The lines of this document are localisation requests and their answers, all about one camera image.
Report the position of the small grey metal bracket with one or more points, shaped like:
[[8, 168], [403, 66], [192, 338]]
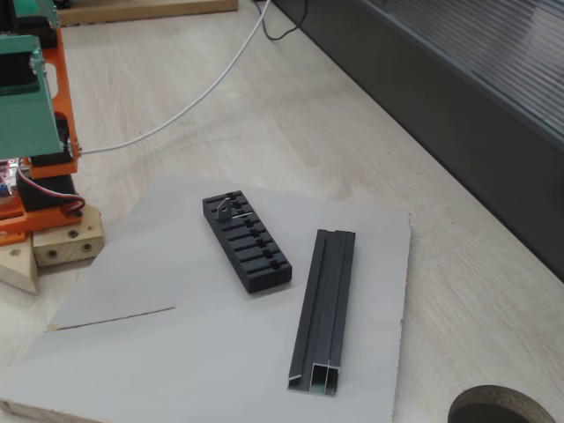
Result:
[[224, 211]]

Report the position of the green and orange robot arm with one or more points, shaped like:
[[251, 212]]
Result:
[[26, 114]]

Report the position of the black slotted holder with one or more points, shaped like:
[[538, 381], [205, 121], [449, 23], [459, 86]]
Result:
[[260, 277]]

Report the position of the short black aluminium profile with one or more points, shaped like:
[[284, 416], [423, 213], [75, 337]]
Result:
[[326, 308]]

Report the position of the grey wooden board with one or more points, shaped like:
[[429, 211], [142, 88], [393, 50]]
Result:
[[176, 361]]

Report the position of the wooden base block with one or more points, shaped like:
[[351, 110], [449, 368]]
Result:
[[66, 251]]

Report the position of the wooden plank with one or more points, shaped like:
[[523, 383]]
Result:
[[176, 11]]

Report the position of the wooden wedge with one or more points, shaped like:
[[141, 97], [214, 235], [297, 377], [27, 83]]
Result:
[[15, 264]]

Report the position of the red controller board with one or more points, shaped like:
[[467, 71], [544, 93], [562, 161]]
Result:
[[5, 176]]

